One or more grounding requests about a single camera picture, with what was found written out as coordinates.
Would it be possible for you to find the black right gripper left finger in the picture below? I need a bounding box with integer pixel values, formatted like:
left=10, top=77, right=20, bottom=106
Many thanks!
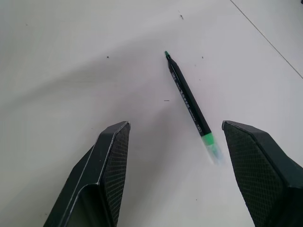
left=42, top=121, right=131, bottom=227

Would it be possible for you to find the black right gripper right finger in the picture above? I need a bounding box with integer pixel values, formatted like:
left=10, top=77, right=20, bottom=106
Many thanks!
left=221, top=120, right=303, bottom=227

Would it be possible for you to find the black green marker pen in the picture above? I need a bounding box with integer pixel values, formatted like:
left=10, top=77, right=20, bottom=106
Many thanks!
left=164, top=50, right=224, bottom=165

